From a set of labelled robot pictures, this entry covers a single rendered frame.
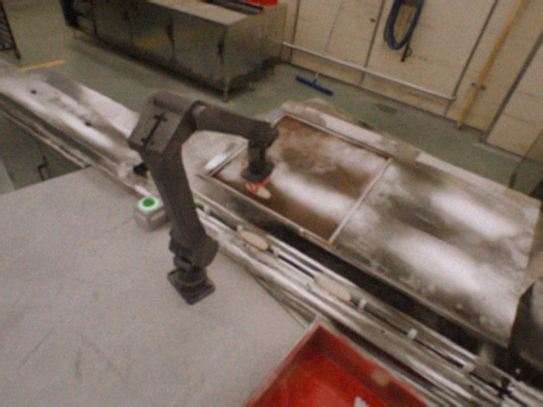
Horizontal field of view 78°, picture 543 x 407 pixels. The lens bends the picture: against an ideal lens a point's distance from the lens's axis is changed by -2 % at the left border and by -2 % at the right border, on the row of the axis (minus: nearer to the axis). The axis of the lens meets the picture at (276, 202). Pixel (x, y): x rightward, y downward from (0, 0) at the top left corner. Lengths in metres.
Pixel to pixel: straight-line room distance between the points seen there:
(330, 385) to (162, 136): 0.64
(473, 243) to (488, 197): 0.23
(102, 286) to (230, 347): 0.38
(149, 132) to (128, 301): 0.51
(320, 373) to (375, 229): 0.47
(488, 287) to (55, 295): 1.16
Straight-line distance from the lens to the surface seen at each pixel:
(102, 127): 1.50
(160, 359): 0.89
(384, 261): 1.04
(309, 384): 0.87
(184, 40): 4.04
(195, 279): 0.92
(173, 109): 0.62
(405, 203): 1.21
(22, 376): 0.96
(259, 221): 1.16
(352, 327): 0.92
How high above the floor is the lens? 1.62
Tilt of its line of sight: 40 degrees down
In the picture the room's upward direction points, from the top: 9 degrees clockwise
